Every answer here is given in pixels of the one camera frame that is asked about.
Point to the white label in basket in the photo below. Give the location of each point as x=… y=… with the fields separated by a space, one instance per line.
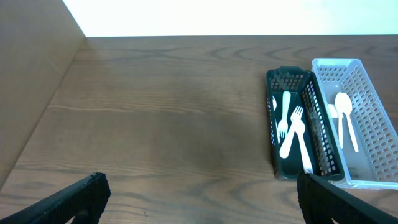
x=333 y=111

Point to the white thick-handled fork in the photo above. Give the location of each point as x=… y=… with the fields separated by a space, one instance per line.
x=276 y=124

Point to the teal green fork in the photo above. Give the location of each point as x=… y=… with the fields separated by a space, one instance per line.
x=283 y=125

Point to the dark green plastic basket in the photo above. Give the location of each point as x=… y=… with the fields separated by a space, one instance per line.
x=319 y=137

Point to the pale green fork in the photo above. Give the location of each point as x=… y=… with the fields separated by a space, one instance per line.
x=286 y=145

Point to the white plastic spoon angled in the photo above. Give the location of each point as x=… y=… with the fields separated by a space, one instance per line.
x=340 y=118

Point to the clear perforated plastic basket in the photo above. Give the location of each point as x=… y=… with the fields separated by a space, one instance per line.
x=375 y=165

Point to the white plastic spoon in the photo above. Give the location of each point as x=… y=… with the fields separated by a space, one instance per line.
x=346 y=108

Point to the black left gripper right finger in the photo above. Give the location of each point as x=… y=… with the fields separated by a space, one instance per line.
x=322 y=202

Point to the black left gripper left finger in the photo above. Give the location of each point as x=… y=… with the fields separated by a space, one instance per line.
x=81 y=202

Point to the white thick-handled spoon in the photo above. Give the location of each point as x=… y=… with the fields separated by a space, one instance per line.
x=300 y=129

